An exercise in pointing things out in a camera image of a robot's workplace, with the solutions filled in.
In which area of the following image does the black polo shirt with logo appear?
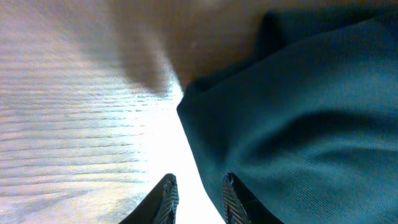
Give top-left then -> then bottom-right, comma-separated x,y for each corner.
177,7 -> 397,223

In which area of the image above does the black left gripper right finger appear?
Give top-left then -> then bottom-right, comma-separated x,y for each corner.
223,173 -> 284,224

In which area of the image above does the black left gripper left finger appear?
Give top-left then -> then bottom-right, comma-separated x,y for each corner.
120,174 -> 179,224

